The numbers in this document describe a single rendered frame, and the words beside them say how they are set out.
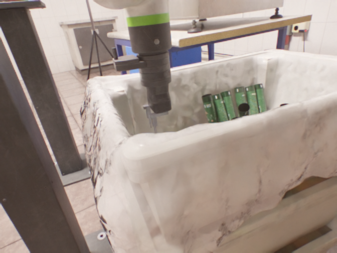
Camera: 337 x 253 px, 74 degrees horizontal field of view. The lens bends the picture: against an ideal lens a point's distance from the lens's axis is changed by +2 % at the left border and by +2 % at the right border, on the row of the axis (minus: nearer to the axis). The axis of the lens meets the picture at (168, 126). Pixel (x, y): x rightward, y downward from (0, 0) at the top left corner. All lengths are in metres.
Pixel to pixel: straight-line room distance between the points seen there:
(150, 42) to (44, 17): 4.20
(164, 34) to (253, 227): 0.43
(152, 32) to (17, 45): 0.88
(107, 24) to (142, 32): 3.63
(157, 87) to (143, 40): 0.10
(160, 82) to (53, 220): 0.50
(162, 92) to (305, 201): 0.39
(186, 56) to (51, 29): 3.27
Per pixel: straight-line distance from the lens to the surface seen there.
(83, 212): 1.25
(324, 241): 0.81
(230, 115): 0.73
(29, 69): 1.29
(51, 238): 0.81
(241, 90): 0.76
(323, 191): 0.61
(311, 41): 2.55
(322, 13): 2.50
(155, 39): 0.49
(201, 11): 0.93
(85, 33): 4.03
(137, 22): 0.50
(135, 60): 0.50
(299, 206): 0.58
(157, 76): 0.51
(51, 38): 4.65
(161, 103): 0.53
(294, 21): 1.21
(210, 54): 1.74
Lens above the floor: 0.84
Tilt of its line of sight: 27 degrees down
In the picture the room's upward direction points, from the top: 6 degrees counter-clockwise
